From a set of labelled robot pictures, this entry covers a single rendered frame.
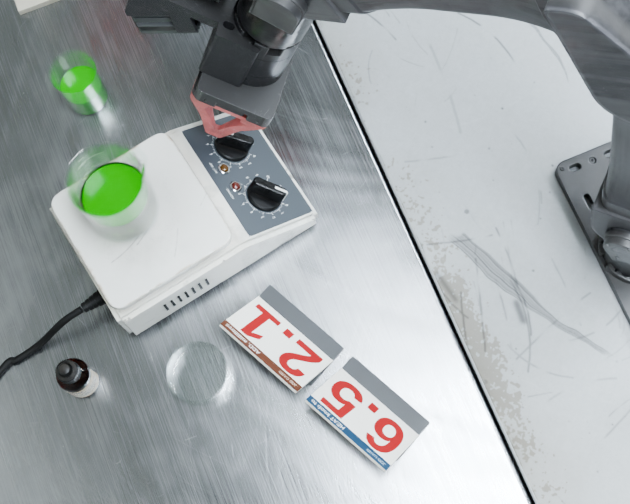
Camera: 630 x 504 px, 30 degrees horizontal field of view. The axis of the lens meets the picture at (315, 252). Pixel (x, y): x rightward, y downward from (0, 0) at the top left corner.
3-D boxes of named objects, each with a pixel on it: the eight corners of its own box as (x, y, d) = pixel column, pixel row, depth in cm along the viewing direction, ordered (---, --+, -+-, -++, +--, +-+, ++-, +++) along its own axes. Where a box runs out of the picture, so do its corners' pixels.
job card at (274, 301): (270, 284, 106) (266, 273, 102) (344, 348, 104) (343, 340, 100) (224, 334, 105) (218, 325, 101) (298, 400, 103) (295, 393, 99)
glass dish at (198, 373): (243, 376, 104) (241, 372, 102) (198, 419, 103) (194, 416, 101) (202, 333, 105) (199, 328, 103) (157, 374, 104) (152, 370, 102)
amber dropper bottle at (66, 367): (60, 381, 105) (38, 368, 98) (85, 358, 105) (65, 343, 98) (81, 405, 104) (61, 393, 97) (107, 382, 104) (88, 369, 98)
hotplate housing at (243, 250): (247, 115, 111) (238, 80, 103) (321, 225, 107) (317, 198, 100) (45, 237, 108) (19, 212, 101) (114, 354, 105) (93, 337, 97)
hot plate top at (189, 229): (167, 130, 102) (165, 127, 101) (237, 240, 99) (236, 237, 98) (48, 202, 101) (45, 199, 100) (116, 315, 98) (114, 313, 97)
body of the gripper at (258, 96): (190, 101, 93) (214, 50, 86) (224, 7, 98) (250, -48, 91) (265, 132, 94) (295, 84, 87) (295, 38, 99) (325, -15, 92)
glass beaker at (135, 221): (113, 261, 99) (89, 233, 91) (75, 202, 100) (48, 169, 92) (183, 216, 99) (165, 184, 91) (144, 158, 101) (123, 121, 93)
